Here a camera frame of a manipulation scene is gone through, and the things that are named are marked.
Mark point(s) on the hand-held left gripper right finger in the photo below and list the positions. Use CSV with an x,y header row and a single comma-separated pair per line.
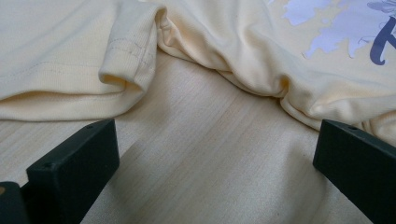
x,y
361,168

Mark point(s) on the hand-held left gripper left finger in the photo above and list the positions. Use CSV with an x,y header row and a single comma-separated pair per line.
x,y
74,165

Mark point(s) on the pale yellow printed T-shirt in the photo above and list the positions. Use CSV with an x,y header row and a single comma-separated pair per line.
x,y
218,37

